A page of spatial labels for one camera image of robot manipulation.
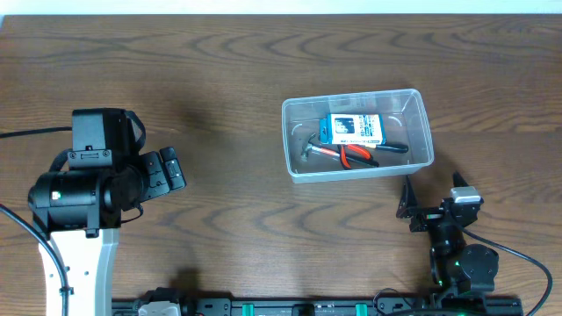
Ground black yellow screwdriver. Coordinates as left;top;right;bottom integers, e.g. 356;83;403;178
376;143;409;154

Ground red handled pliers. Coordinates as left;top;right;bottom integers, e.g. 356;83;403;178
338;144;378;169

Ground blue and white box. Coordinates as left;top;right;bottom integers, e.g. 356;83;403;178
319;113;386;146

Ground clear plastic storage container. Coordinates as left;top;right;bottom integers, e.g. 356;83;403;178
282;89;434;183

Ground small hammer with black grip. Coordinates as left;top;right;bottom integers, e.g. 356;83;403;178
299;133;381;169

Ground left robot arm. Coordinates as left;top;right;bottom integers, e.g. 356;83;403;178
28;108;186;315

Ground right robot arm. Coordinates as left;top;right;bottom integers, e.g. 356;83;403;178
396;172;499;313

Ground left black cable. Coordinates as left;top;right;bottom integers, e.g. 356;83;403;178
0;126;74;316

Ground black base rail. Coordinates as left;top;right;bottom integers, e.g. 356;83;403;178
111;288;523;316

